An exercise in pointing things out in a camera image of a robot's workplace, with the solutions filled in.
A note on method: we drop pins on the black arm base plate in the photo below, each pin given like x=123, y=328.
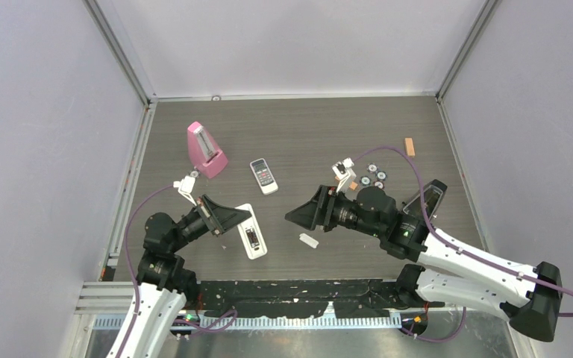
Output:
x=355, y=298

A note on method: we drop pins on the white battery cover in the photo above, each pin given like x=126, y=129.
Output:
x=308, y=240

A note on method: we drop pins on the black metronome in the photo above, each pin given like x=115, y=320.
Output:
x=434, y=192

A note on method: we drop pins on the white slotted cable duct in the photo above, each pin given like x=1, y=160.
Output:
x=326, y=321

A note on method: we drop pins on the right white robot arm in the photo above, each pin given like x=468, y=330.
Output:
x=442, y=268

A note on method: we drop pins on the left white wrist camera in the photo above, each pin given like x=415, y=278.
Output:
x=185, y=187

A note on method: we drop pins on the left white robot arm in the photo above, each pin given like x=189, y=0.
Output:
x=162, y=285

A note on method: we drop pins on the small white remote control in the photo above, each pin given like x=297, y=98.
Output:
x=264, y=177

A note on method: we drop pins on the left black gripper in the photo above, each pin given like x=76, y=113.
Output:
x=220, y=217

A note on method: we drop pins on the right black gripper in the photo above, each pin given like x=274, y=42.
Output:
x=310, y=214

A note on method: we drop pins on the small wooden block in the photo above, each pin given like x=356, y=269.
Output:
x=409, y=147

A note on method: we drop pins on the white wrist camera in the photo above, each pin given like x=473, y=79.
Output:
x=344, y=171
x=185, y=187

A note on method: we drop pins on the large white remote control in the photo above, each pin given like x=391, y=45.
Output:
x=251, y=234

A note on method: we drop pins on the pink metronome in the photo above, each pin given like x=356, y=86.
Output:
x=204, y=152

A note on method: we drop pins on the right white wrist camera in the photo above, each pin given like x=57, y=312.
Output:
x=344, y=171

